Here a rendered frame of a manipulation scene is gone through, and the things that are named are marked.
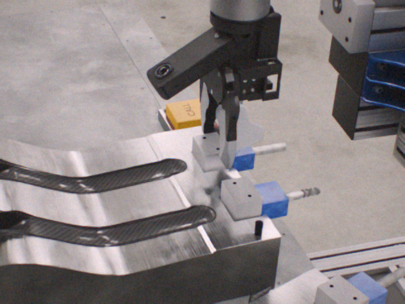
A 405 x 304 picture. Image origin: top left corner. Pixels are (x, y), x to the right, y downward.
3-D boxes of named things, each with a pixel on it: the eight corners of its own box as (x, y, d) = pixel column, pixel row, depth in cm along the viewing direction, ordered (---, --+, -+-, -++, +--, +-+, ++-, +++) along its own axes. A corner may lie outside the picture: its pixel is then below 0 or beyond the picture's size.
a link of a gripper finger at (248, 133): (269, 169, 112) (267, 102, 109) (228, 177, 110) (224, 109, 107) (259, 161, 115) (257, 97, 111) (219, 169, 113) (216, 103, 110)
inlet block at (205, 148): (275, 152, 123) (279, 121, 119) (290, 171, 119) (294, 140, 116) (190, 167, 118) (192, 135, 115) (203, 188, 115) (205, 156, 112)
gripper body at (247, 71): (279, 104, 110) (288, 20, 103) (218, 114, 107) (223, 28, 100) (255, 76, 115) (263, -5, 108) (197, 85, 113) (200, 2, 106)
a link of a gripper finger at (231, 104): (241, 143, 108) (238, 76, 105) (230, 145, 107) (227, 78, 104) (228, 133, 112) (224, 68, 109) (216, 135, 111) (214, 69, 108)
